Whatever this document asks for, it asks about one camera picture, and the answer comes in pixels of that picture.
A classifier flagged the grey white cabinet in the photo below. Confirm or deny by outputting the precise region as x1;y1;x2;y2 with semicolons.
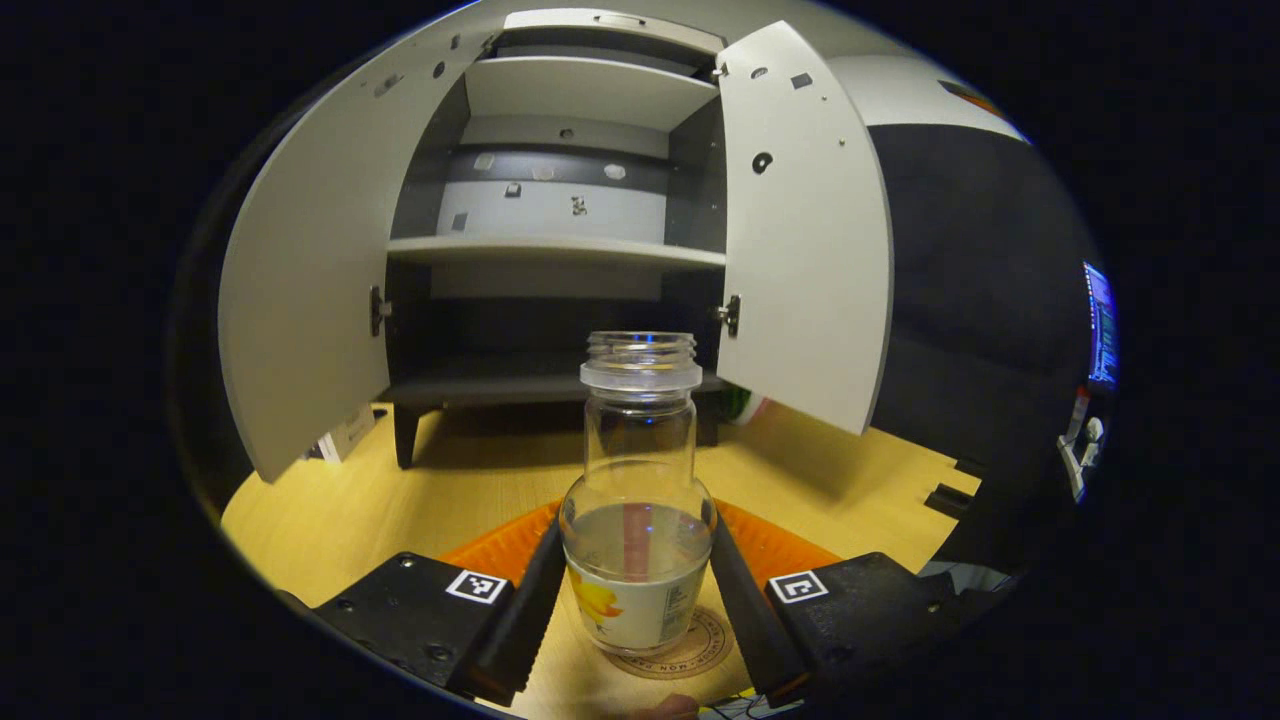
385;8;741;471

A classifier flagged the white grey device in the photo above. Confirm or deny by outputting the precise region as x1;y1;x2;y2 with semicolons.
1058;412;1107;503

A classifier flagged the clear glass bottle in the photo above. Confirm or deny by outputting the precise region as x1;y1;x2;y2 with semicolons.
558;331;719;658

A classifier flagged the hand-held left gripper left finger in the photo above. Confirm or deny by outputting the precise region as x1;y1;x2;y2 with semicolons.
285;500;566;706

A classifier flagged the white book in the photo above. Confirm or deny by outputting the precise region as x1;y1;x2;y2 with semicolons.
305;403;377;463

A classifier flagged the computer monitor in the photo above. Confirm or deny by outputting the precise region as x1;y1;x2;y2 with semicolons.
1083;262;1119;391

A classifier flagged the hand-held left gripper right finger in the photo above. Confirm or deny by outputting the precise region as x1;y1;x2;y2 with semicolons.
708;500;1001;706

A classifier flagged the white cabinet shelf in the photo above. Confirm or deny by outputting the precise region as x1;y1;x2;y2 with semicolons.
386;235;728;271
463;57;721;133

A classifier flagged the round brown coaster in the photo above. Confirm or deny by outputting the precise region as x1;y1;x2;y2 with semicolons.
605;605;736;681

